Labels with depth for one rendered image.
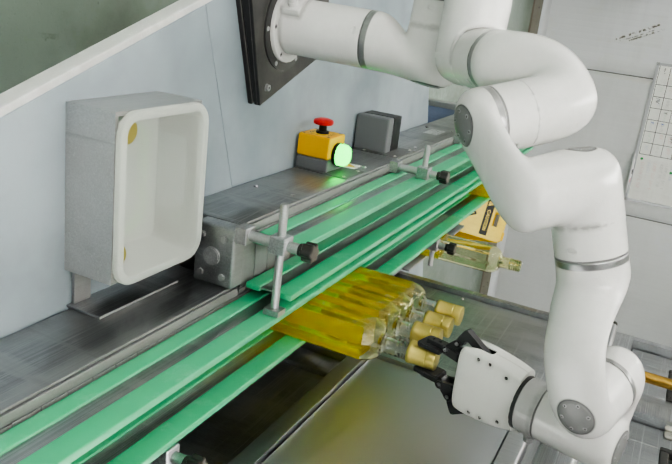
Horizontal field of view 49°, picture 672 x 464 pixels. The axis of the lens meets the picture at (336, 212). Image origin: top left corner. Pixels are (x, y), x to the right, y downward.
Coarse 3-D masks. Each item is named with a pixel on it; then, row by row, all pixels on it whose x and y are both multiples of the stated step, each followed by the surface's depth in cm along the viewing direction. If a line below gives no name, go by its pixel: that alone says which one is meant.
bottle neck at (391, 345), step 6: (390, 336) 111; (384, 342) 111; (390, 342) 111; (396, 342) 110; (402, 342) 110; (408, 342) 110; (384, 348) 111; (390, 348) 110; (396, 348) 110; (402, 348) 110; (390, 354) 111; (396, 354) 110; (402, 354) 110
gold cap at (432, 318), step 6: (426, 312) 120; (432, 312) 121; (426, 318) 120; (432, 318) 119; (438, 318) 119; (444, 318) 119; (450, 318) 119; (432, 324) 119; (438, 324) 119; (444, 324) 118; (450, 324) 119; (444, 330) 118; (450, 330) 120; (444, 336) 119
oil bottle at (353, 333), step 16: (304, 304) 116; (320, 304) 116; (336, 304) 117; (288, 320) 116; (304, 320) 114; (320, 320) 113; (336, 320) 112; (352, 320) 112; (368, 320) 113; (304, 336) 115; (320, 336) 114; (336, 336) 112; (352, 336) 111; (368, 336) 110; (384, 336) 111; (352, 352) 112; (368, 352) 111
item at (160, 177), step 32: (128, 128) 87; (160, 128) 103; (192, 128) 101; (128, 160) 99; (160, 160) 104; (192, 160) 102; (128, 192) 100; (160, 192) 106; (192, 192) 104; (128, 224) 102; (160, 224) 107; (192, 224) 105; (128, 256) 99; (160, 256) 101
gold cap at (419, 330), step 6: (414, 324) 115; (420, 324) 115; (426, 324) 115; (414, 330) 114; (420, 330) 114; (426, 330) 114; (432, 330) 114; (438, 330) 114; (414, 336) 114; (420, 336) 114; (426, 336) 114; (438, 336) 113
